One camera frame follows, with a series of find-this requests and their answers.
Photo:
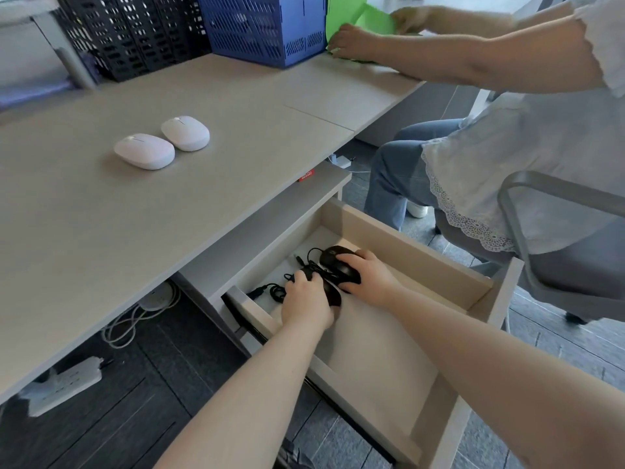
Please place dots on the person's left hand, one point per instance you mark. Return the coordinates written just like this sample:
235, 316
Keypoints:
305, 302

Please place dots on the grey office chair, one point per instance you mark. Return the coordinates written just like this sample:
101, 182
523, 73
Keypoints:
576, 268

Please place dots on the green paper folder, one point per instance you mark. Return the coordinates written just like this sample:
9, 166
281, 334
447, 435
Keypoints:
349, 14

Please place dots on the person's right hand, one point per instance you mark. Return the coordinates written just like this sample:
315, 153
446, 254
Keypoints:
378, 283

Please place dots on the person's left forearm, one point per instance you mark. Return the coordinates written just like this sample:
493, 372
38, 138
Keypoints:
249, 400

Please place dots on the white power strip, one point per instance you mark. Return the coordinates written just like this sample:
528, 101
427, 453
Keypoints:
63, 385

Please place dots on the small red label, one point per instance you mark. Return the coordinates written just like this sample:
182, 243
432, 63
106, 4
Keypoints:
307, 176

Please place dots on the beige drawer cabinet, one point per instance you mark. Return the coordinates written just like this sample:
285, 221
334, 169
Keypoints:
273, 224

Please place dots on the beige wooden drawer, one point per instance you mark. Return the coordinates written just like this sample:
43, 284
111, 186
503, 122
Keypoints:
381, 356

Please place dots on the person's right forearm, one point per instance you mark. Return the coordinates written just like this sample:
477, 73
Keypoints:
498, 380

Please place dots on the grey desk organiser tray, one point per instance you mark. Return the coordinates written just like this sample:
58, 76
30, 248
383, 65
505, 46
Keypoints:
34, 53

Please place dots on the black plastic file rack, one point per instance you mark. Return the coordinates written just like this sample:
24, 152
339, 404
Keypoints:
132, 34

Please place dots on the white power adapter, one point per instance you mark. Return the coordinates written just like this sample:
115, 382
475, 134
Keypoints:
342, 161

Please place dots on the person's right thumb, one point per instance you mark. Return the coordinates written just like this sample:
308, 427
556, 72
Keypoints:
350, 288

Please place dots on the person's left fingers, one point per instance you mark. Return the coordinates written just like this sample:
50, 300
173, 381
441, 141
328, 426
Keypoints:
301, 278

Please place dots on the blue plastic file rack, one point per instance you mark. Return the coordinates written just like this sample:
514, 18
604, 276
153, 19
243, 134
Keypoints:
263, 29

